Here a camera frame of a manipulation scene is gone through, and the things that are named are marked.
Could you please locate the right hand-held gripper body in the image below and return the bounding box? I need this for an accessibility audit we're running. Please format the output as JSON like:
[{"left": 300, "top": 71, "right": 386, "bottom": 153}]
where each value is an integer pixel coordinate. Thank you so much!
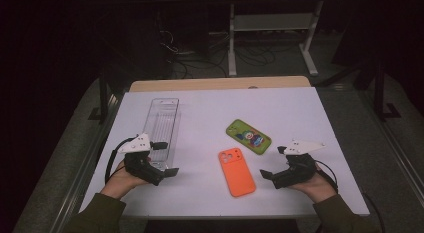
[{"left": 271, "top": 139, "right": 326, "bottom": 190}]

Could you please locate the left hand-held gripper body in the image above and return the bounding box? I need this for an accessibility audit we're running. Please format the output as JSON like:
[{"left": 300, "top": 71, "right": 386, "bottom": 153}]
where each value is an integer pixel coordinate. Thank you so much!
[{"left": 118, "top": 132, "right": 165, "bottom": 187}]

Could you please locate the clear plastic rack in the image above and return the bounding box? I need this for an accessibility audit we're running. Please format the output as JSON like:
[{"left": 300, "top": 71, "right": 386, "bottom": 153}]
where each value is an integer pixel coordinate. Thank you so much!
[{"left": 141, "top": 97, "right": 183, "bottom": 171}]

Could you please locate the orange phone case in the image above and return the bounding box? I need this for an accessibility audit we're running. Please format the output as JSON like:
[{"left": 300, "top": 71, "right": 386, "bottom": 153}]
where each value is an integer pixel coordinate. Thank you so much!
[{"left": 218, "top": 147, "right": 257, "bottom": 198}]

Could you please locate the green cartoon print phone case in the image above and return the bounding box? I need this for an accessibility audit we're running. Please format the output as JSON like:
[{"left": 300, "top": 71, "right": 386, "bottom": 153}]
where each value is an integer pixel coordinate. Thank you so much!
[{"left": 225, "top": 118, "right": 272, "bottom": 156}]

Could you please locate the person's right hand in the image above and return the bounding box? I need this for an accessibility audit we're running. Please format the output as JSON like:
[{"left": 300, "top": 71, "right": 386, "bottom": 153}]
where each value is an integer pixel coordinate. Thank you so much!
[{"left": 295, "top": 162, "right": 338, "bottom": 204}]

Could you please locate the person's left hand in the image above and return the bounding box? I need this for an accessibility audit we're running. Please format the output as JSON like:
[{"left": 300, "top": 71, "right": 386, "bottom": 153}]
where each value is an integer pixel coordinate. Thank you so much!
[{"left": 99, "top": 157, "right": 152, "bottom": 201}]

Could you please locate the black metal stand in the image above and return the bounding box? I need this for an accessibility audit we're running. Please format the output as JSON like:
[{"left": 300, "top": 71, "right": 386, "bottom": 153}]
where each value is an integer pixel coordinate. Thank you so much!
[
  {"left": 88, "top": 71, "right": 112, "bottom": 122},
  {"left": 373, "top": 59, "right": 403, "bottom": 121}
]

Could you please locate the white board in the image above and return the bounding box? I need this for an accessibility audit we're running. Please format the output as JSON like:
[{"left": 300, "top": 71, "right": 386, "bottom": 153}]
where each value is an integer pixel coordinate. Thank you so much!
[{"left": 78, "top": 86, "right": 370, "bottom": 218}]

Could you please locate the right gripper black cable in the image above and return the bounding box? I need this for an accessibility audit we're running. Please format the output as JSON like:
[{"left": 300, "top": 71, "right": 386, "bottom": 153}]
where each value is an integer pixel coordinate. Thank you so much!
[{"left": 313, "top": 158, "right": 339, "bottom": 194}]

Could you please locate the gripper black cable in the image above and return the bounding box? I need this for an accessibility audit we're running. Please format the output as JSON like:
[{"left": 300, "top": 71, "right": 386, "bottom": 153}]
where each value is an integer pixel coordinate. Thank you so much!
[
  {"left": 104, "top": 136, "right": 138, "bottom": 185},
  {"left": 313, "top": 158, "right": 339, "bottom": 194}
]

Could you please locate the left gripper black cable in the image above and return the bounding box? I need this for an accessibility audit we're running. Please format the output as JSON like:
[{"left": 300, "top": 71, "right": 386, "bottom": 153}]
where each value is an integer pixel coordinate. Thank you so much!
[{"left": 104, "top": 136, "right": 138, "bottom": 185}]

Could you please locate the metal floor rail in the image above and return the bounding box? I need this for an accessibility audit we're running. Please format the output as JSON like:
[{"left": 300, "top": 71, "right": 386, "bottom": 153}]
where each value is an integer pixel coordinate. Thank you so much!
[
  {"left": 49, "top": 92, "right": 123, "bottom": 233},
  {"left": 358, "top": 89, "right": 424, "bottom": 207}
]

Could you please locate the black floor cable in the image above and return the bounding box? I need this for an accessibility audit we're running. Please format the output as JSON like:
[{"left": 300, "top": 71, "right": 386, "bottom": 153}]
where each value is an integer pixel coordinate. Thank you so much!
[{"left": 363, "top": 192, "right": 387, "bottom": 233}]

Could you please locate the tangle of floor cables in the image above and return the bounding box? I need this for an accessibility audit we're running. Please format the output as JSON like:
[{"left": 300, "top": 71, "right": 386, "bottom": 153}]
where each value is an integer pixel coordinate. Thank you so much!
[{"left": 159, "top": 29, "right": 278, "bottom": 79}]

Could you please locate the white metal desk frame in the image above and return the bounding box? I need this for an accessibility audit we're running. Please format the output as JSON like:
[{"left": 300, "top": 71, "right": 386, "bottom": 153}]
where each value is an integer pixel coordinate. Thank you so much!
[{"left": 228, "top": 0, "right": 324, "bottom": 77}]

